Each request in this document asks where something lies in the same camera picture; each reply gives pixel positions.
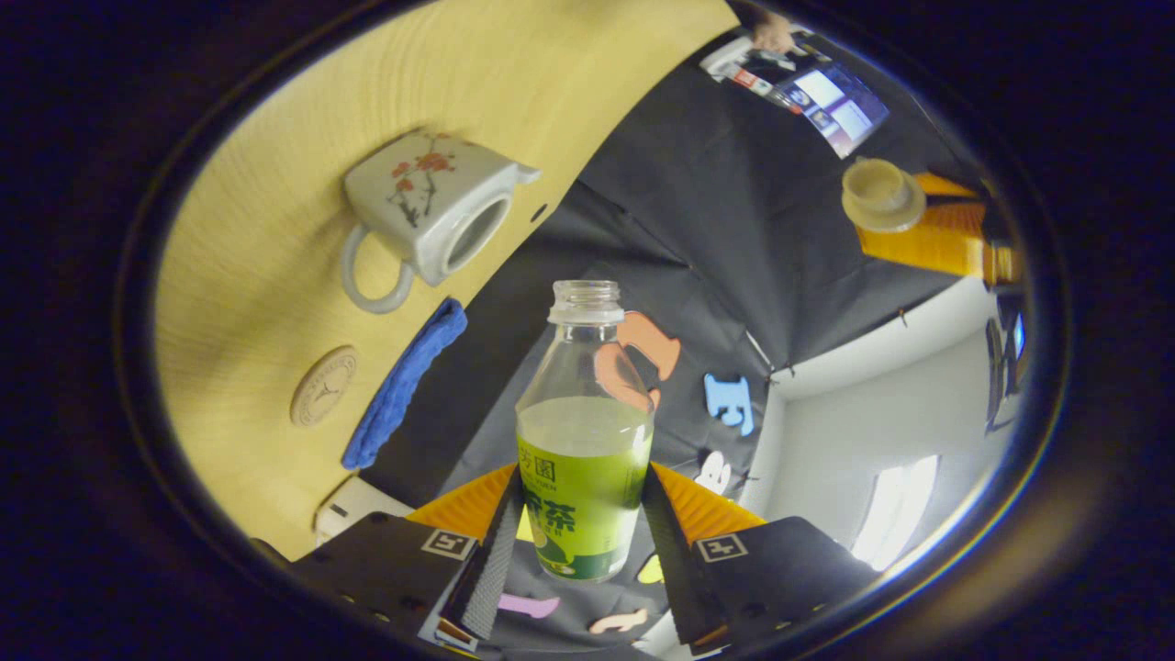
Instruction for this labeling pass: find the white toaster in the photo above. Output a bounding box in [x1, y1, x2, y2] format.
[314, 475, 416, 549]

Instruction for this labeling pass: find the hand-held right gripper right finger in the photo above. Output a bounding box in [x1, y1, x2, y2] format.
[641, 464, 880, 655]

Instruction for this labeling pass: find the clear water bottle green label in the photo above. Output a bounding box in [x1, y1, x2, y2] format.
[514, 280, 655, 583]

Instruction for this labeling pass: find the ceiling light panel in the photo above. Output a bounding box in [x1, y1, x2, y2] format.
[849, 454, 939, 572]

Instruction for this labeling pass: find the white floral teacup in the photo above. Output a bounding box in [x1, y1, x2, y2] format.
[341, 129, 543, 315]

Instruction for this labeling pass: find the round cork coaster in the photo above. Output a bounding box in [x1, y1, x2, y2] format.
[290, 345, 359, 429]

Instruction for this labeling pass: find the blue towel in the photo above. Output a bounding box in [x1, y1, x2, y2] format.
[341, 297, 468, 472]

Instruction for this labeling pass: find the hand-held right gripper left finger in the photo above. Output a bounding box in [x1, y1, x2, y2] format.
[294, 464, 526, 655]

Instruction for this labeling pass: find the black backdrop cloth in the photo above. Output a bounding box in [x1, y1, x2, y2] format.
[363, 28, 992, 655]

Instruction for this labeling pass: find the computer monitor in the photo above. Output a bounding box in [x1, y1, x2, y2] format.
[776, 62, 890, 159]

